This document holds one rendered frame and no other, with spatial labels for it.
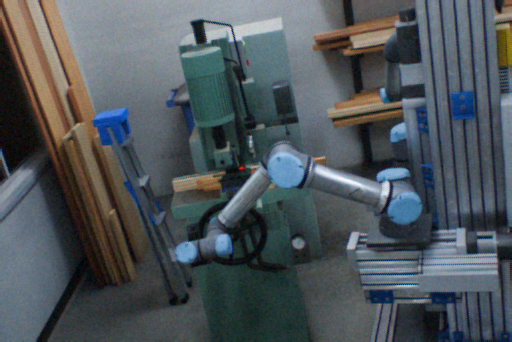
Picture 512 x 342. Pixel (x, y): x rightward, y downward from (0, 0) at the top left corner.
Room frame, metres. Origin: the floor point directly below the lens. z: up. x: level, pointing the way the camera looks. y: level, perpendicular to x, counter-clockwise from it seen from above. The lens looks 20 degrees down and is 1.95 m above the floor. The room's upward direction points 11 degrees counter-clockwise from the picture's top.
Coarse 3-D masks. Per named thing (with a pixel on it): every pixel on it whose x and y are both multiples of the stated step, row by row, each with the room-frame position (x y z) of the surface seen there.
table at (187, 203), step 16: (176, 192) 2.78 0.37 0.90; (192, 192) 2.74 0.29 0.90; (208, 192) 2.70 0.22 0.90; (272, 192) 2.59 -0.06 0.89; (288, 192) 2.59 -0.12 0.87; (304, 192) 2.58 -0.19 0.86; (176, 208) 2.61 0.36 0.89; (192, 208) 2.61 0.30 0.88; (208, 208) 2.61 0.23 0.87; (256, 208) 2.50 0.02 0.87
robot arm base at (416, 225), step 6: (384, 216) 2.15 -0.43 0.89; (384, 222) 2.15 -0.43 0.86; (390, 222) 2.12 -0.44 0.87; (414, 222) 2.12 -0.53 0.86; (384, 228) 2.15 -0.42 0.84; (390, 228) 2.12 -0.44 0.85; (396, 228) 2.11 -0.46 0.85; (402, 228) 2.10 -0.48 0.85; (408, 228) 2.10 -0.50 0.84; (414, 228) 2.11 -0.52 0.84; (420, 228) 2.14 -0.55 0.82; (384, 234) 2.13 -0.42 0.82; (390, 234) 2.11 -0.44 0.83; (396, 234) 2.10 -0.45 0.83; (402, 234) 2.10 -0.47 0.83; (408, 234) 2.10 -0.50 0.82
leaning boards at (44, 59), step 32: (0, 0) 3.78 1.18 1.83; (32, 0) 4.21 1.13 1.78; (32, 32) 4.08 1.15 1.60; (64, 32) 4.55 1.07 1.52; (32, 64) 3.83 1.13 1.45; (64, 64) 4.36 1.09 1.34; (32, 96) 3.75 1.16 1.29; (64, 96) 4.16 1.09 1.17; (64, 128) 4.03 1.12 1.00; (96, 128) 4.51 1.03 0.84; (64, 160) 3.78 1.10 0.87; (96, 160) 4.01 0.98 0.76; (64, 192) 3.72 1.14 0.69; (96, 192) 3.77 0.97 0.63; (128, 192) 4.17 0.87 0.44; (96, 224) 3.72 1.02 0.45; (128, 224) 3.99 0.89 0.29; (96, 256) 3.80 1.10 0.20; (128, 256) 3.78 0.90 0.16
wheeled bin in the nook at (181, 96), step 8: (176, 88) 4.88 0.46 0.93; (184, 88) 4.70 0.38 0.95; (176, 96) 4.57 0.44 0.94; (184, 96) 4.48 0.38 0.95; (168, 104) 4.54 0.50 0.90; (176, 104) 4.46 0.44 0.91; (184, 104) 4.44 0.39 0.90; (184, 112) 4.48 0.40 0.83; (192, 120) 4.48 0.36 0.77; (192, 128) 4.48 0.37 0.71
